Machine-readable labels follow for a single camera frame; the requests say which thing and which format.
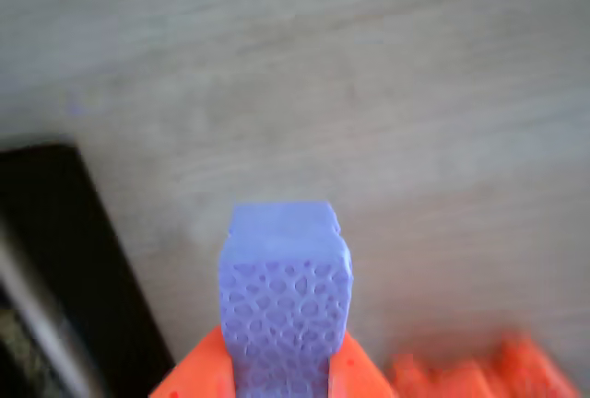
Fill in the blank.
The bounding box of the purple textured foam block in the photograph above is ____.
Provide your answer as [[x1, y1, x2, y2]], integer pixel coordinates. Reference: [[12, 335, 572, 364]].
[[218, 201, 354, 398]]

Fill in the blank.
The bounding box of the black cardboard box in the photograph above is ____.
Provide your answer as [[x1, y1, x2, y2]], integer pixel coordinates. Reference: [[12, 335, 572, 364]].
[[0, 141, 177, 398]]

